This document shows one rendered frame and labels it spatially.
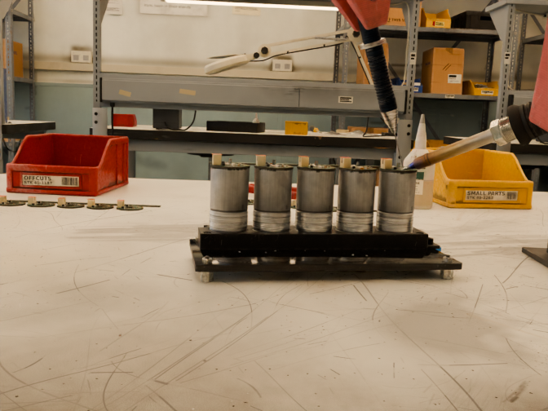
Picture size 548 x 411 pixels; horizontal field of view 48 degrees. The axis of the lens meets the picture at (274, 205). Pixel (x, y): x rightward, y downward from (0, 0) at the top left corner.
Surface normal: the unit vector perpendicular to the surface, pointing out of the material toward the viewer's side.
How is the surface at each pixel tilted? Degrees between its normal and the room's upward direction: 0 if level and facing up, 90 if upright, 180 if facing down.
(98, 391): 0
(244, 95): 90
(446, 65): 86
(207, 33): 90
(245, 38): 90
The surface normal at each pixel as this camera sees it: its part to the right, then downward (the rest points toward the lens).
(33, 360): 0.04, -0.99
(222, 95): 0.04, 0.15
